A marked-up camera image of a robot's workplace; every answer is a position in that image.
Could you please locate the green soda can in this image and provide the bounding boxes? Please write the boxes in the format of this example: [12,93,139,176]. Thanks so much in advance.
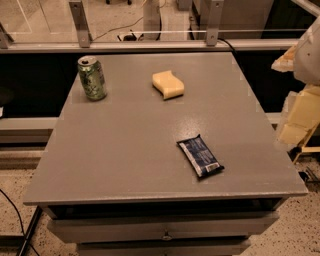
[78,55,107,101]

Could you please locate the grey metal rail frame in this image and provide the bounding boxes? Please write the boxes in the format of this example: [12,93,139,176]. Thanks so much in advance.
[0,39,298,54]

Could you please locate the yellow wavy sponge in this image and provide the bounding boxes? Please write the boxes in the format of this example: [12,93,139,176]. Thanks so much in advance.
[152,70,185,100]

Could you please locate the lower grey cabinet drawer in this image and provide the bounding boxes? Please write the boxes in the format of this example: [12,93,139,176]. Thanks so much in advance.
[78,239,250,256]

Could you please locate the left metal bracket post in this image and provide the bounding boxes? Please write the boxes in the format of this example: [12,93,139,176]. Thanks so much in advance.
[69,0,92,48]

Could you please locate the blue rxbar wrapper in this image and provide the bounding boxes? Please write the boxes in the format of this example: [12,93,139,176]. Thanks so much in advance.
[177,134,224,179]

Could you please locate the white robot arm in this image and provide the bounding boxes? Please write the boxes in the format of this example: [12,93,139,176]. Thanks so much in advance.
[271,17,320,146]

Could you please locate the metal bracket post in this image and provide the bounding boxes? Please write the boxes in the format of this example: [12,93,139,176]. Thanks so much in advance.
[206,0,224,46]
[69,0,92,48]

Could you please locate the right metal bracket post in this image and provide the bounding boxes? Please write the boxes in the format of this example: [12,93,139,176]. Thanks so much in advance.
[206,0,224,46]

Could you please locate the grey cabinet drawer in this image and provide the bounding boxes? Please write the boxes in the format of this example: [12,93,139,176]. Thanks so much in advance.
[48,211,279,243]
[78,239,250,256]

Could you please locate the black floor cable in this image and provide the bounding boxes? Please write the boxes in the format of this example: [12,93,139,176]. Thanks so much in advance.
[0,188,41,256]

